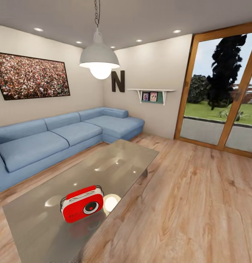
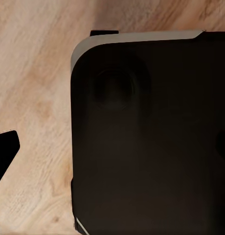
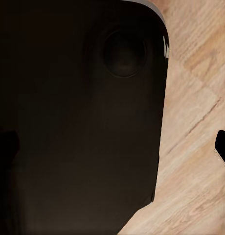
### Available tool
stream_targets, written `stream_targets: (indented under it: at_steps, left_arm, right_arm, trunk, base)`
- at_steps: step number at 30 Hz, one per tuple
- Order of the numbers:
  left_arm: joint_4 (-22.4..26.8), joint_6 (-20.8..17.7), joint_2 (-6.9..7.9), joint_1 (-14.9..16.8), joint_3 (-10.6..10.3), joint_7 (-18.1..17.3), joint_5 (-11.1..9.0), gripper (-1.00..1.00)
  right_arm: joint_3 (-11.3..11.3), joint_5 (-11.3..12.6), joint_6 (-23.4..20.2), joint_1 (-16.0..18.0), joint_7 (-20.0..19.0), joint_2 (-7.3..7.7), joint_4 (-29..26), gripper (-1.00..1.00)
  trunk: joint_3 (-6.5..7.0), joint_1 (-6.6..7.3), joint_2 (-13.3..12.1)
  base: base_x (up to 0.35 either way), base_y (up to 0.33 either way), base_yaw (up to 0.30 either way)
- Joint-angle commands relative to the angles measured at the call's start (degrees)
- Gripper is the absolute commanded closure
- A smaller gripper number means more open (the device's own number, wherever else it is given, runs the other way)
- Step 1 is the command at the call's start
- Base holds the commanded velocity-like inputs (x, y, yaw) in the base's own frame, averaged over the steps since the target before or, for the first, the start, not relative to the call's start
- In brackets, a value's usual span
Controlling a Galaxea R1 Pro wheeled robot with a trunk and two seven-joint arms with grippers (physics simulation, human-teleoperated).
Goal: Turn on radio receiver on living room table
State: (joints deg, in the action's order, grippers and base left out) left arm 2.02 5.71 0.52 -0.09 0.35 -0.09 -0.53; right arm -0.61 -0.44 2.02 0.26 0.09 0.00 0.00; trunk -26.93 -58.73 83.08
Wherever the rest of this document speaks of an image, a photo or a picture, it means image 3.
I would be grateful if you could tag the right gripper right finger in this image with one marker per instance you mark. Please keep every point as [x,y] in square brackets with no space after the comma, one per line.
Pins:
[220,143]

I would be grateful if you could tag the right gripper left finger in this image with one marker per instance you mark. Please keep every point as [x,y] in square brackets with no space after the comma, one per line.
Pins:
[9,146]

